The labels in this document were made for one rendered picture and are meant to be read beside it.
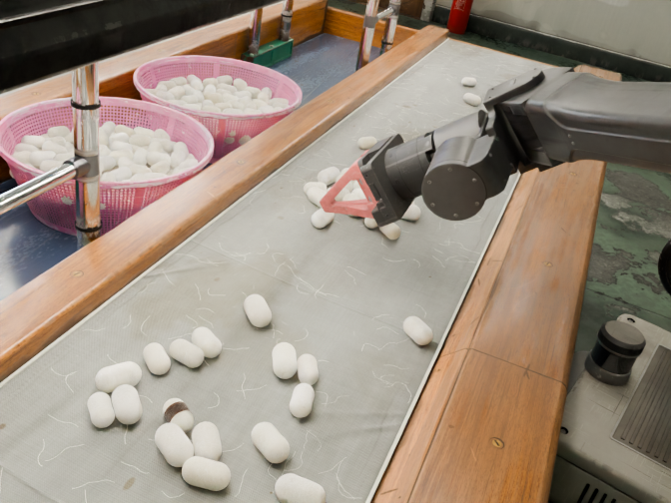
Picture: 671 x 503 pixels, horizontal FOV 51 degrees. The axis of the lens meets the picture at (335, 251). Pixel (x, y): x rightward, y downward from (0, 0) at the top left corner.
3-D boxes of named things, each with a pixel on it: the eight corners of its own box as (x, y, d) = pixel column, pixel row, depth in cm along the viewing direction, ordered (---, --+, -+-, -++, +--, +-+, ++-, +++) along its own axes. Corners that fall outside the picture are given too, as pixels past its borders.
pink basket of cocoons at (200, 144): (223, 173, 108) (228, 114, 103) (189, 267, 85) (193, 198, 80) (45, 146, 106) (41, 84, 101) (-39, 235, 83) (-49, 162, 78)
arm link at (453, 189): (580, 142, 68) (542, 63, 65) (577, 200, 59) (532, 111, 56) (468, 187, 74) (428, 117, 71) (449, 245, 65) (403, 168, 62)
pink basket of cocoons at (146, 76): (319, 136, 126) (327, 85, 121) (248, 191, 104) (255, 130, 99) (190, 95, 132) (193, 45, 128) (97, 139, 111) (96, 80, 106)
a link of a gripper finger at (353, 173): (299, 187, 76) (372, 155, 71) (324, 164, 82) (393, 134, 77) (329, 241, 77) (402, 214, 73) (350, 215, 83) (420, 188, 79)
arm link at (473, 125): (516, 145, 71) (492, 96, 69) (509, 177, 65) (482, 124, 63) (454, 170, 74) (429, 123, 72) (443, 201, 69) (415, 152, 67)
